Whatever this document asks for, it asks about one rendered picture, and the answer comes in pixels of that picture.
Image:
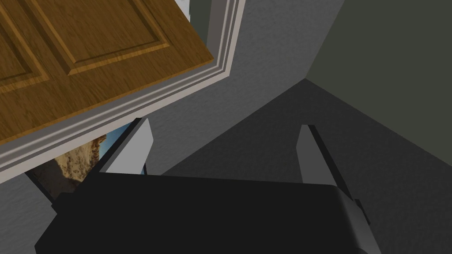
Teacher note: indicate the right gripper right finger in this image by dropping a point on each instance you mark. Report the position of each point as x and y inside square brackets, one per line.
[314, 158]

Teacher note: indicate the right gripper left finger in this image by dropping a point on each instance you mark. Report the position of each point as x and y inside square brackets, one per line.
[131, 151]

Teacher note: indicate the framed landscape picture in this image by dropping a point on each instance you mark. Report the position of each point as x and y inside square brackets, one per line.
[72, 165]

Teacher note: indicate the brown wooden panelled door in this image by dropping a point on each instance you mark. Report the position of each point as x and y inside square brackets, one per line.
[88, 60]

